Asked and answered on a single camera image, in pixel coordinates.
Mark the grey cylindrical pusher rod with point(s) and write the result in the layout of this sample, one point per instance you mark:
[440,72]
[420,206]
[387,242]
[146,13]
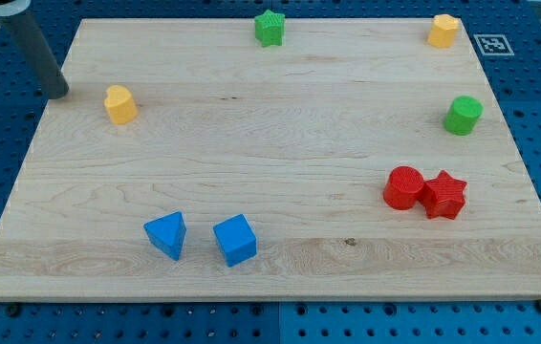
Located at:
[29,38]

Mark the white rod mount collar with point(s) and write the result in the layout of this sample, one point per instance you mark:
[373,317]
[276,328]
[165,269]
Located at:
[10,8]

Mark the yellow heart block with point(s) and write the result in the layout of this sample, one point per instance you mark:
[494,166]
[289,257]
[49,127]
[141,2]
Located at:
[120,104]

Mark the blue triangle block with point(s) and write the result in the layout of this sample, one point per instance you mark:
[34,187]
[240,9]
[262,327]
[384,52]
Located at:
[167,234]

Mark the light wooden board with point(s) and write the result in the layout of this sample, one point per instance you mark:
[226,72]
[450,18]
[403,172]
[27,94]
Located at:
[299,138]

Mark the green star block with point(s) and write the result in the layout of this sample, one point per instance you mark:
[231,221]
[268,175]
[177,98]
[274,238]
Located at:
[269,28]

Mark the blue cube block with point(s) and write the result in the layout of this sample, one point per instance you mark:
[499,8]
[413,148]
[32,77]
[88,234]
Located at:
[236,240]

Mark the red cylinder block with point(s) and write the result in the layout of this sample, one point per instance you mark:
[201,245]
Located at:
[403,188]

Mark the yellow hexagon block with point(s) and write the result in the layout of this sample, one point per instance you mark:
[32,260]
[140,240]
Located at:
[443,30]

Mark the green cylinder block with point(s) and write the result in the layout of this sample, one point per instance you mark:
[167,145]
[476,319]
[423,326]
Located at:
[462,115]

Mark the red star block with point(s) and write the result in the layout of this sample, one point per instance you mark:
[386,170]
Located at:
[443,196]

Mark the white fiducial marker tag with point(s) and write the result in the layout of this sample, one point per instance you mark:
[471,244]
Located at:
[493,44]

